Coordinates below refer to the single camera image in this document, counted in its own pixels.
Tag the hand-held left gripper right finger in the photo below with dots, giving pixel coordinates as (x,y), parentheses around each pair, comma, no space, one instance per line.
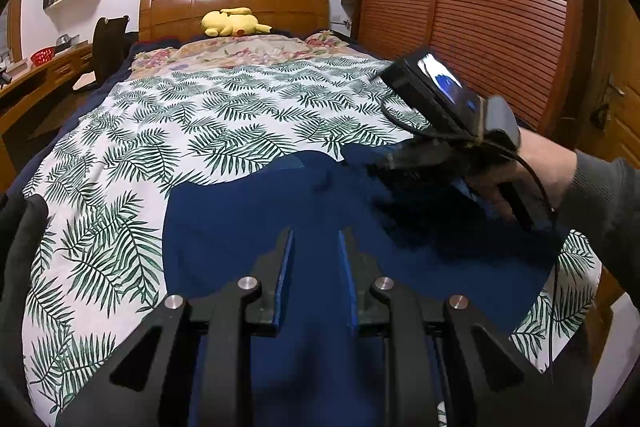
(348,287)

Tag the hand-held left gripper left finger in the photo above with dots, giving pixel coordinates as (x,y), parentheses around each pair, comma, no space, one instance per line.
(281,277)

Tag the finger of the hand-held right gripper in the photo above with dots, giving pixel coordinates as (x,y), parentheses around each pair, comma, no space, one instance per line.
(387,163)

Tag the blue suit jacket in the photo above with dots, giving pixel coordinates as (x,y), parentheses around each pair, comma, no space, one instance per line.
(250,227)

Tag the person's right forearm grey sleeve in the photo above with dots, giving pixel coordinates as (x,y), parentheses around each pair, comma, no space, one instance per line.
(605,207)

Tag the person's right hand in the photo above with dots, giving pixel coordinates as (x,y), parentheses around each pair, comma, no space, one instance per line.
(545,172)

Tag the wooden door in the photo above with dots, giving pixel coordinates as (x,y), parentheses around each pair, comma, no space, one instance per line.
(617,57)

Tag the bed with leaf-print cover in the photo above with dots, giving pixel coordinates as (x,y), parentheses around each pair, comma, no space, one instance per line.
(175,122)

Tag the floral pillow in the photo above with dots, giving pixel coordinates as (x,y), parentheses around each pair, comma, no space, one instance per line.
(235,52)

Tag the yellow plush toy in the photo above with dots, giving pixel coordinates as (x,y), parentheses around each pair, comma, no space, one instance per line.
(232,23)

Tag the black folded garment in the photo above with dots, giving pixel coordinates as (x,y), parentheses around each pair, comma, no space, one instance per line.
(20,267)

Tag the black chair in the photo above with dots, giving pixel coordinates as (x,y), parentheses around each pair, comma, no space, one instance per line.
(107,52)

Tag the wooden desk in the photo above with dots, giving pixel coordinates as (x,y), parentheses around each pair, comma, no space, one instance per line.
(35,92)

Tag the grey desk device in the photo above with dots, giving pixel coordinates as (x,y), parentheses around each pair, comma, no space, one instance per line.
(67,41)

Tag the red basket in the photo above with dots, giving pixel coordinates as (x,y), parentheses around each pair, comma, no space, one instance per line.
(42,56)

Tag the window blinds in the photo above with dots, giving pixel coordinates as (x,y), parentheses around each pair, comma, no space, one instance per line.
(9,27)

